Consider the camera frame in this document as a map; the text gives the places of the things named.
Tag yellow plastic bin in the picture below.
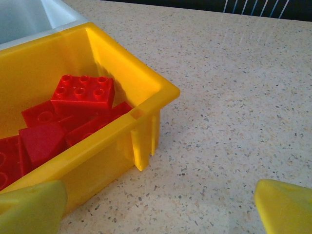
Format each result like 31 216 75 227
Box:
0 21 181 217

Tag white plastic bin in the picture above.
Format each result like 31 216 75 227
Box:
0 0 86 46

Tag long red lego brick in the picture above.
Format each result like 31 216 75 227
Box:
0 136 31 191
65 101 134 147

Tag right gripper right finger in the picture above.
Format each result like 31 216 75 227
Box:
254 178 312 234

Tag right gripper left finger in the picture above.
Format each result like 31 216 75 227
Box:
0 179 68 234

